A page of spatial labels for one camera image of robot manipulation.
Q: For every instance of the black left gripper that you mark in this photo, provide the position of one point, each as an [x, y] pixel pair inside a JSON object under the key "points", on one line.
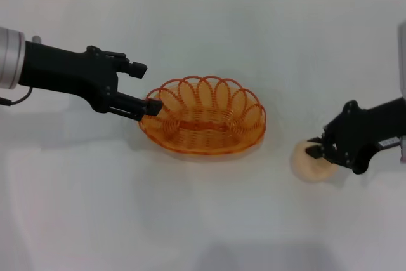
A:
{"points": [[63, 71]]}

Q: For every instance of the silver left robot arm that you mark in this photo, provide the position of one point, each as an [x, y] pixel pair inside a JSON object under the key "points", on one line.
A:
{"points": [[9, 58]]}

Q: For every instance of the beige round bread bun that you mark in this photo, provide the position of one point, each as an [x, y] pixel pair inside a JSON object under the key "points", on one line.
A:
{"points": [[306, 166]]}

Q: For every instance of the orange woven plastic basket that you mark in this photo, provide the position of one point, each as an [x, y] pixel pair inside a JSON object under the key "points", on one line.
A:
{"points": [[203, 131]]}

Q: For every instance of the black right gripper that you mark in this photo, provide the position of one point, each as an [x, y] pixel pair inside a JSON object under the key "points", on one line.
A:
{"points": [[355, 137]]}

